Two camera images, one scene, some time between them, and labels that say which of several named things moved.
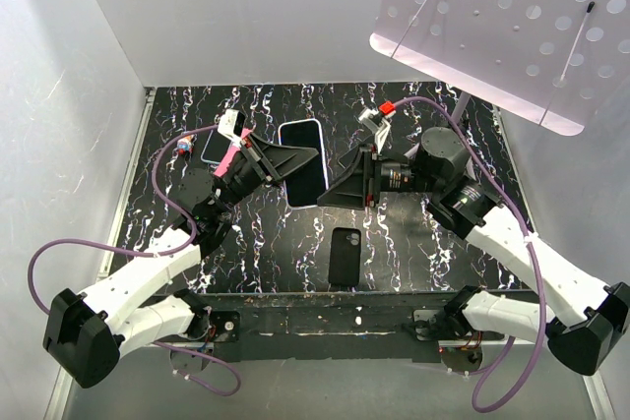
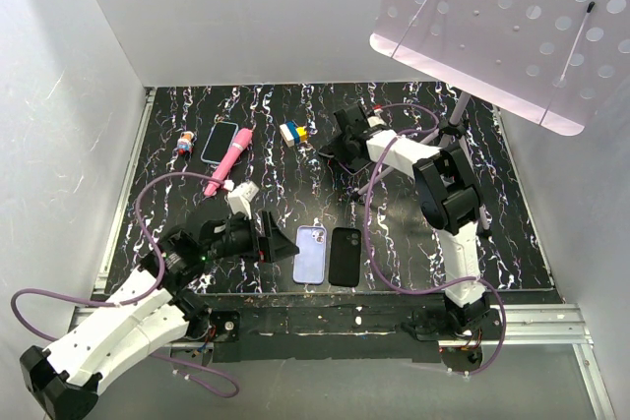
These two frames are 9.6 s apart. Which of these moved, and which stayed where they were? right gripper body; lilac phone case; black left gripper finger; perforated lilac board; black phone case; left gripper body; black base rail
Moved: black left gripper finger; lilac phone case; right gripper body; left gripper body
Stayed: black phone case; black base rail; perforated lilac board
